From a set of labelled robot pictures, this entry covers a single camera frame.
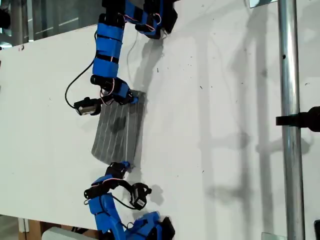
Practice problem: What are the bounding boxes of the white container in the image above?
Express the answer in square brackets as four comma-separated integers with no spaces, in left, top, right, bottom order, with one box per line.
[41,226,96,240]

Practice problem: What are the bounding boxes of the black round object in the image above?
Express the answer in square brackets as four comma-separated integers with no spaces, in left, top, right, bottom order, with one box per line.
[0,8,11,30]

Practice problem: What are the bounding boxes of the grey striped towel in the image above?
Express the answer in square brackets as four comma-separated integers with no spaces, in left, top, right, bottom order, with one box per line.
[91,89,148,169]

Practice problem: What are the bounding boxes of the black clamp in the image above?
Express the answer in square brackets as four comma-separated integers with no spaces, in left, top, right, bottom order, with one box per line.
[275,106,320,133]

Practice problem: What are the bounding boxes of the gripper black camera cable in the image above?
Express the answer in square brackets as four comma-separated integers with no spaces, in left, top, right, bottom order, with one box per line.
[64,58,97,109]
[111,194,137,211]

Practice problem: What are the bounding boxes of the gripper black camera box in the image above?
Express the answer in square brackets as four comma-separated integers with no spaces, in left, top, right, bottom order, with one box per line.
[129,182,153,210]
[73,96,97,116]

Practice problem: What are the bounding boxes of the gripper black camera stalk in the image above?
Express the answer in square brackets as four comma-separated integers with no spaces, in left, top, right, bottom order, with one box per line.
[116,178,135,195]
[92,97,104,116]

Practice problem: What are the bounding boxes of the wooden table leg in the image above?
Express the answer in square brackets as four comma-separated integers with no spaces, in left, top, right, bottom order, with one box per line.
[17,217,43,240]

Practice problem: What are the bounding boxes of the metal corner plate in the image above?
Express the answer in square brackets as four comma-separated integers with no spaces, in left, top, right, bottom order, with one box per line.
[248,0,279,9]

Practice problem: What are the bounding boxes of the steel post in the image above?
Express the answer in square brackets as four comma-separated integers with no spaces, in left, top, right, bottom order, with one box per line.
[277,0,306,240]

